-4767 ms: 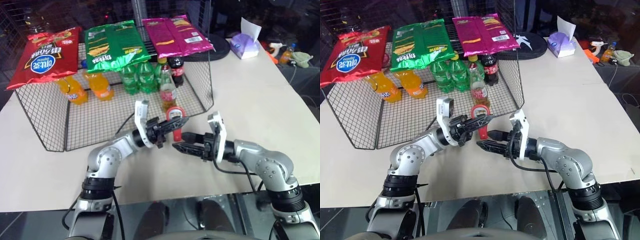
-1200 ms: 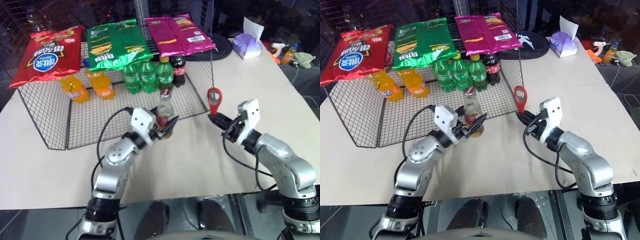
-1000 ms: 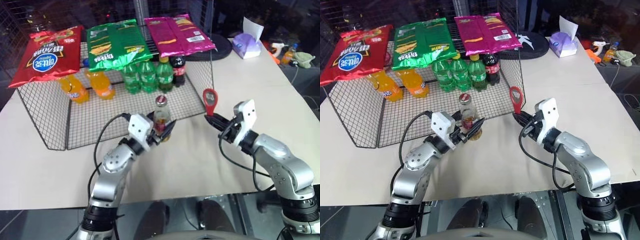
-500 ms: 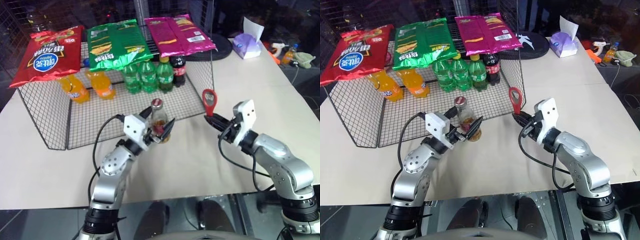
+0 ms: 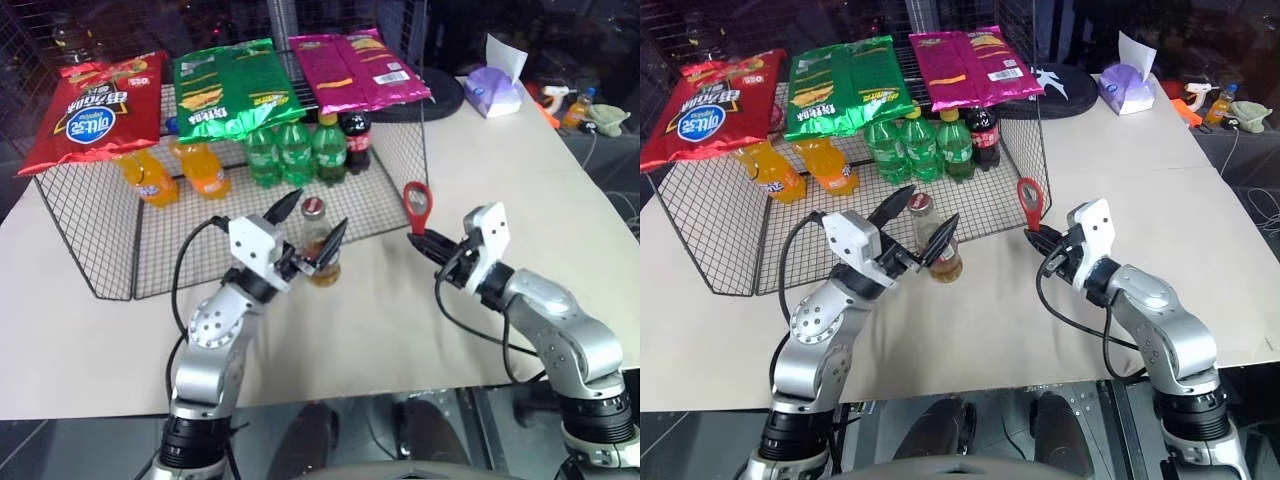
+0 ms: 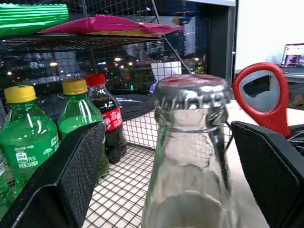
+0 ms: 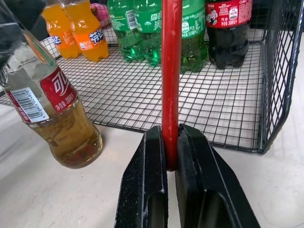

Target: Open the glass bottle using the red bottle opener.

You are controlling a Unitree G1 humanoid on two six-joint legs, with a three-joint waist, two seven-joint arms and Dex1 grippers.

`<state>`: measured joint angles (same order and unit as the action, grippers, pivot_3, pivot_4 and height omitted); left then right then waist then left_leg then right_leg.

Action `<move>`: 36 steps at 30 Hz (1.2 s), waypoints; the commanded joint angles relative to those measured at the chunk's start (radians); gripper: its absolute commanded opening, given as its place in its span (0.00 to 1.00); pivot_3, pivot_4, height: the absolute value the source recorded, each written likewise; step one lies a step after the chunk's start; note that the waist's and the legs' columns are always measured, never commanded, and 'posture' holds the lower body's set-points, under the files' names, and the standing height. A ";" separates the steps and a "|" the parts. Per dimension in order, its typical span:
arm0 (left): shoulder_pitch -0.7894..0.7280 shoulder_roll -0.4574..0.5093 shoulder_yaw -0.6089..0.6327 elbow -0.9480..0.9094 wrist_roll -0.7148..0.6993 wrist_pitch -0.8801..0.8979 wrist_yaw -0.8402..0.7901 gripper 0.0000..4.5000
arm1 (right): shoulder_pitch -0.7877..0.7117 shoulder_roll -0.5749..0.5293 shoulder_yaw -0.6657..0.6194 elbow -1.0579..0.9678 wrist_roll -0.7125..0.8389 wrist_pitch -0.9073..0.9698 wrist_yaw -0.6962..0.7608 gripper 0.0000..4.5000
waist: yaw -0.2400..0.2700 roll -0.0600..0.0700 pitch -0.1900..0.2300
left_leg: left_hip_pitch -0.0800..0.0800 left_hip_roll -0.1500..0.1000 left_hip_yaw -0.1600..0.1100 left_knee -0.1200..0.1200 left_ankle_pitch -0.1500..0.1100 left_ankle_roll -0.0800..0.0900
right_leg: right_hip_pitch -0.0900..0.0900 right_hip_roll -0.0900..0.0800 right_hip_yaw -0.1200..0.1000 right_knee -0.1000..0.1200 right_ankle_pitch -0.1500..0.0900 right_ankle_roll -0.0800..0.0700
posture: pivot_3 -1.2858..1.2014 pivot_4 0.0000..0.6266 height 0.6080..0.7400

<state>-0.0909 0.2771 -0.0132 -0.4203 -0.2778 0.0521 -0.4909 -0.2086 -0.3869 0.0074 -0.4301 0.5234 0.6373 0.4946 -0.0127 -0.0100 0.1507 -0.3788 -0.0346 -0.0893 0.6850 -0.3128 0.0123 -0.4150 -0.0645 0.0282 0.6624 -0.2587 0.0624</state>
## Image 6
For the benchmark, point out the open laptop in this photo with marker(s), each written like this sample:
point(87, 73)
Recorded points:
point(293, 57)

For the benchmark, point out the clear glass bottle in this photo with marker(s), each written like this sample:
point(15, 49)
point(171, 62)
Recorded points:
point(187, 180)

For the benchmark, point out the cola bottle red cap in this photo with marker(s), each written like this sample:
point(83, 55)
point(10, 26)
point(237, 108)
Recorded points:
point(111, 121)

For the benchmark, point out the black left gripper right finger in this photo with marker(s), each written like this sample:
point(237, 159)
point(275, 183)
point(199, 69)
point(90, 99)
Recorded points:
point(268, 171)

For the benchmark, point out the red bottle opener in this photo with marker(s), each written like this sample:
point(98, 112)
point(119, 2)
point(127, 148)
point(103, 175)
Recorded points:
point(273, 118)

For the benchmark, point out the silver crown bottle cap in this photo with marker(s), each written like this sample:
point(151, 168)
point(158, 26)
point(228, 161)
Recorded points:
point(192, 91)

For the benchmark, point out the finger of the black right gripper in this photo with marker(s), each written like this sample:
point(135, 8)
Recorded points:
point(296, 135)

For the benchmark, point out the green snack bag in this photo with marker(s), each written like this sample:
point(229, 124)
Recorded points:
point(28, 16)

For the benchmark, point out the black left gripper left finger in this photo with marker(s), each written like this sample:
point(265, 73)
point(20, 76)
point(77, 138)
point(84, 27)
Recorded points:
point(59, 183)

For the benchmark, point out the pink snack bag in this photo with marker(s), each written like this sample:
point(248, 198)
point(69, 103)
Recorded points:
point(114, 26)

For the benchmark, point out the green soda bottle yellow cap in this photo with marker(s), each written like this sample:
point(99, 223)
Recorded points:
point(76, 116)
point(3, 187)
point(26, 142)

